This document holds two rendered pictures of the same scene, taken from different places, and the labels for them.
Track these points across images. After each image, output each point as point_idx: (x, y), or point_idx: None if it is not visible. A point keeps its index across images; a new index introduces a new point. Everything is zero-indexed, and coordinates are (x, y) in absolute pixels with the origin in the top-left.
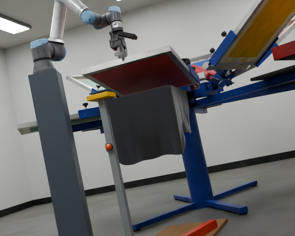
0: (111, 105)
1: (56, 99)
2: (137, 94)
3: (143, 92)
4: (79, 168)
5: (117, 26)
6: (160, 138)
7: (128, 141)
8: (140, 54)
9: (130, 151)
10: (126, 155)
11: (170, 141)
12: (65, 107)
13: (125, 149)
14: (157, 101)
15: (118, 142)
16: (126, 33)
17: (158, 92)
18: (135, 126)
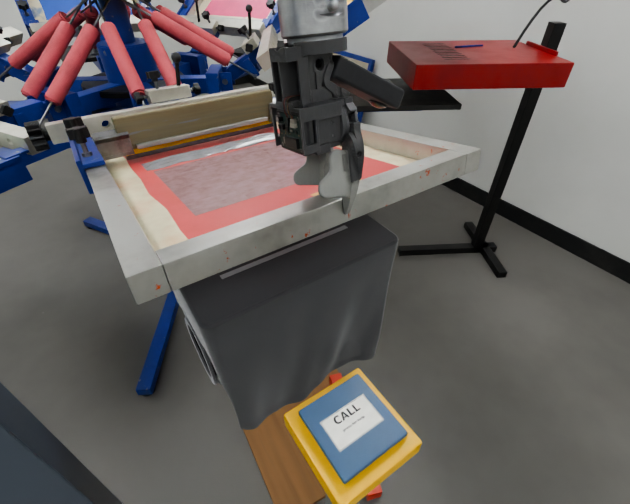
0: (238, 331)
1: None
2: (323, 281)
3: (337, 273)
4: (106, 488)
5: (343, 27)
6: (341, 345)
7: (273, 384)
8: (403, 183)
9: (274, 396)
10: (262, 407)
11: (357, 342)
12: (24, 421)
13: (262, 399)
14: (363, 283)
15: (247, 399)
16: (374, 83)
17: (373, 262)
18: (297, 350)
